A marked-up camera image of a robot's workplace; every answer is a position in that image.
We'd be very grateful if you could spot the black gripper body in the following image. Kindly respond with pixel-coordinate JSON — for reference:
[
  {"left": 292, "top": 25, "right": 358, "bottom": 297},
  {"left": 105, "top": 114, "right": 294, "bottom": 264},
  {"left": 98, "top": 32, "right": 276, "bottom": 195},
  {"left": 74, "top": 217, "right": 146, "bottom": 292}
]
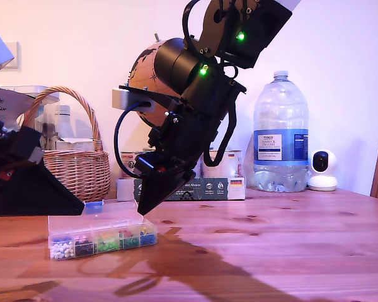
[{"left": 134, "top": 111, "right": 221, "bottom": 178}]

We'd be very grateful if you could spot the green cardboard can tray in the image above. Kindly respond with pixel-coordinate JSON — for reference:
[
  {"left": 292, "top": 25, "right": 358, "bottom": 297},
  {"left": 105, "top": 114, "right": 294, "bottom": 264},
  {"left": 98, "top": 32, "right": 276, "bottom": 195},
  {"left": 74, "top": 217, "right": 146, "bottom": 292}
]
[{"left": 117, "top": 177, "right": 247, "bottom": 202}]

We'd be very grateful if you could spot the white carton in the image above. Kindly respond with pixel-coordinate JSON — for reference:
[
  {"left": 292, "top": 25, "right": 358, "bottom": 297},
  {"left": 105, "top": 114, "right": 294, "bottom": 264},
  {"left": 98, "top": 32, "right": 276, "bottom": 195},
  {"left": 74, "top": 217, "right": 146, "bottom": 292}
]
[{"left": 55, "top": 138, "right": 97, "bottom": 152}]

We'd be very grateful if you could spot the tin can with flag label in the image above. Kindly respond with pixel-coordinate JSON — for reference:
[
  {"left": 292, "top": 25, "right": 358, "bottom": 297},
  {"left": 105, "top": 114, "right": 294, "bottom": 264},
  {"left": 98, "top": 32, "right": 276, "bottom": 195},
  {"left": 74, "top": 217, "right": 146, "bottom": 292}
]
[{"left": 203, "top": 150, "right": 243, "bottom": 179}]

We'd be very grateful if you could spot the white plastic bottle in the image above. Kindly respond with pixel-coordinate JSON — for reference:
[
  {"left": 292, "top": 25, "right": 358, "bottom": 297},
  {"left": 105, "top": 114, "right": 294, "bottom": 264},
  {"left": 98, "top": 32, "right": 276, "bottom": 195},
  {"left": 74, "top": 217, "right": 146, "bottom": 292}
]
[{"left": 57, "top": 105, "right": 75, "bottom": 141}]

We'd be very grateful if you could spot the clear plastic pin organizer box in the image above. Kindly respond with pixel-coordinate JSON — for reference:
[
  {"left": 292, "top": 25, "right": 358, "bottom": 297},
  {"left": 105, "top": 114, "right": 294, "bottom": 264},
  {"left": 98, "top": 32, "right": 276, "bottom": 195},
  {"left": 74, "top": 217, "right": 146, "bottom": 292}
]
[{"left": 47, "top": 198, "right": 159, "bottom": 261}]

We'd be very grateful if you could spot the clear plastic jar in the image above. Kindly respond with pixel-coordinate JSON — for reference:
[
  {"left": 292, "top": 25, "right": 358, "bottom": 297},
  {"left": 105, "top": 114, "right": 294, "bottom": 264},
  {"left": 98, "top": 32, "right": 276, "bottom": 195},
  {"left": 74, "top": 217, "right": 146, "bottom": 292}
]
[{"left": 6, "top": 84, "right": 61, "bottom": 148}]

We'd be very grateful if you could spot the cork globe on metal stand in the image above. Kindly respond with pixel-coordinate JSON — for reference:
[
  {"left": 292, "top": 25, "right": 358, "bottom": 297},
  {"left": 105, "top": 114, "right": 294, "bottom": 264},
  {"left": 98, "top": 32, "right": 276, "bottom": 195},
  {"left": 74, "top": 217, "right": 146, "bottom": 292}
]
[{"left": 127, "top": 33, "right": 190, "bottom": 130}]

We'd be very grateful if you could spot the green and silver food bag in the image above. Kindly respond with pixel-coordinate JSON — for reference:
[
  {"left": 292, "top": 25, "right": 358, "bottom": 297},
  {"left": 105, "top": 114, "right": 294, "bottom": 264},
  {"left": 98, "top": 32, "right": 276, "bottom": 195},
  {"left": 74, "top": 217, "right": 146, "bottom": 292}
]
[{"left": 0, "top": 85, "right": 35, "bottom": 131}]

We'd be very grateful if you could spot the large clear water bottle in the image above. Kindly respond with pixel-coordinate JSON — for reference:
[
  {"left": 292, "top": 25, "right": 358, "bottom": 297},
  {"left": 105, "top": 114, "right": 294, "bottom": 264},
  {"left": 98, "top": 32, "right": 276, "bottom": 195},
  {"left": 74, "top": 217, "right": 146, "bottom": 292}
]
[{"left": 253, "top": 70, "right": 310, "bottom": 193}]

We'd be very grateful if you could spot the wicker basket with handle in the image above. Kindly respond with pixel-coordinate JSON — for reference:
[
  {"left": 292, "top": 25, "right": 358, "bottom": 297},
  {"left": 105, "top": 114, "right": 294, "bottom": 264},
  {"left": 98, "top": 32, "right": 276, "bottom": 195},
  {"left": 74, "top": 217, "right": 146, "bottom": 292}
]
[{"left": 20, "top": 86, "right": 111, "bottom": 203}]

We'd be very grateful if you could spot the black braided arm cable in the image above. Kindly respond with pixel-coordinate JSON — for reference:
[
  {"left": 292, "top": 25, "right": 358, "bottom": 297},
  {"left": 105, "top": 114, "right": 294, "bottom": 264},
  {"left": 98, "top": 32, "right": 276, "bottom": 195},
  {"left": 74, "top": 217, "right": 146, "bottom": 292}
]
[{"left": 203, "top": 61, "right": 240, "bottom": 167}]

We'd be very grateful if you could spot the blue camera cable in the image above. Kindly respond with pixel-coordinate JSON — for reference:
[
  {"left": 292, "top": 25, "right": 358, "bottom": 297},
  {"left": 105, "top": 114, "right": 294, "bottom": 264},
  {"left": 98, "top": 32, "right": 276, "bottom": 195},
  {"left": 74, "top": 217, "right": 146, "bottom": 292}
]
[{"left": 113, "top": 100, "right": 152, "bottom": 179}]

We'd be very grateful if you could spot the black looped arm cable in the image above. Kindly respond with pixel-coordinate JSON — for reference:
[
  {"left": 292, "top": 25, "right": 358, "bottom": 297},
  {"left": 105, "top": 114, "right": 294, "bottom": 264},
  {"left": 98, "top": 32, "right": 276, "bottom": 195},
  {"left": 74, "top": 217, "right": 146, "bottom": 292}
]
[{"left": 181, "top": 0, "right": 209, "bottom": 57}]

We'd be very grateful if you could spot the white wall switch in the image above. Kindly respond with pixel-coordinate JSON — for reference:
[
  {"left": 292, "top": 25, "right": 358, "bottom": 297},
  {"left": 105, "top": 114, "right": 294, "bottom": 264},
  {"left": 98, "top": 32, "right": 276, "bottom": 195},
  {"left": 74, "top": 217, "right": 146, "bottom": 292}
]
[{"left": 1, "top": 40, "right": 20, "bottom": 70}]

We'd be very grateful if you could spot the small white round camera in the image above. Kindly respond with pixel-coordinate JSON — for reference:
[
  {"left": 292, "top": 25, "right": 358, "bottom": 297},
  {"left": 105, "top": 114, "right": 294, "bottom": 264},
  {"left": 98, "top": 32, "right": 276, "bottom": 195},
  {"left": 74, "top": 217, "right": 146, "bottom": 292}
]
[{"left": 307, "top": 148, "right": 338, "bottom": 192}]

